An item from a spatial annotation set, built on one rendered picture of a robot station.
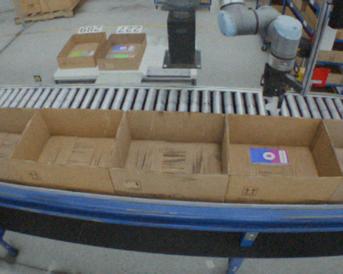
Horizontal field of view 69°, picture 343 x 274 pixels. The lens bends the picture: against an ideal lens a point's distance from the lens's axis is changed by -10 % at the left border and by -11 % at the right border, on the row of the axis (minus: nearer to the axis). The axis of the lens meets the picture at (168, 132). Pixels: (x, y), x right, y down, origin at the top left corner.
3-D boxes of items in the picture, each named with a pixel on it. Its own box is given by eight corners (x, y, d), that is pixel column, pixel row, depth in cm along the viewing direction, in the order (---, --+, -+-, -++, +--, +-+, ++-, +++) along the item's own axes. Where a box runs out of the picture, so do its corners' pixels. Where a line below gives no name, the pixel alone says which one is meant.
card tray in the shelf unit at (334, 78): (295, 56, 235) (297, 46, 227) (326, 59, 231) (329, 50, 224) (305, 80, 207) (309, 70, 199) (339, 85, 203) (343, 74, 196)
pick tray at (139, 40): (147, 44, 211) (146, 32, 204) (138, 70, 184) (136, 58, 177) (112, 44, 214) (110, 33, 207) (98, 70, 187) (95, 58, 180)
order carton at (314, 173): (309, 146, 114) (322, 118, 102) (326, 205, 93) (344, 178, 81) (221, 143, 118) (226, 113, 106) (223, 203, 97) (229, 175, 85)
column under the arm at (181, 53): (165, 50, 203) (163, 8, 180) (200, 50, 201) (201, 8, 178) (161, 68, 185) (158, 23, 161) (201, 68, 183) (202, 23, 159)
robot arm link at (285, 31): (294, 13, 84) (309, 26, 77) (287, 46, 93) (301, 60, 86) (269, 14, 84) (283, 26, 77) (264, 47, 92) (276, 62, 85)
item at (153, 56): (196, 38, 221) (196, 36, 219) (196, 78, 180) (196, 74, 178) (79, 41, 229) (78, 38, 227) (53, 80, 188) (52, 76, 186)
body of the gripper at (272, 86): (259, 85, 104) (264, 58, 95) (281, 87, 103) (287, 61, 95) (262, 98, 99) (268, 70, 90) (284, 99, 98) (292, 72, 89)
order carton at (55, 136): (131, 138, 122) (125, 109, 110) (116, 196, 101) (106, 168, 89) (51, 135, 126) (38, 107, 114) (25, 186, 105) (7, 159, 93)
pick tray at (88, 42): (108, 42, 217) (106, 31, 210) (96, 68, 190) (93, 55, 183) (75, 44, 219) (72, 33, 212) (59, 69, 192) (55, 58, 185)
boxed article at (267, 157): (249, 150, 114) (249, 148, 112) (286, 152, 112) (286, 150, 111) (250, 165, 108) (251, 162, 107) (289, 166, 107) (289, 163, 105)
